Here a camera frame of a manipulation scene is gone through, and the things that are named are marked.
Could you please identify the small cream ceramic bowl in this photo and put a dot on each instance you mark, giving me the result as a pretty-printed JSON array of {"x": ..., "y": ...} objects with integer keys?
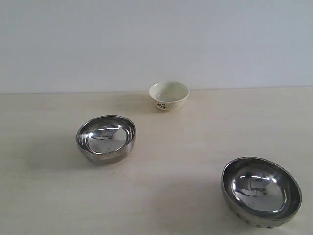
[{"x": 169, "y": 96}]

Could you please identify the stainless steel bowl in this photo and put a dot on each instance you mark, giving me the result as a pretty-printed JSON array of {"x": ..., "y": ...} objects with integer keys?
[
  {"x": 260, "y": 192},
  {"x": 107, "y": 139}
]

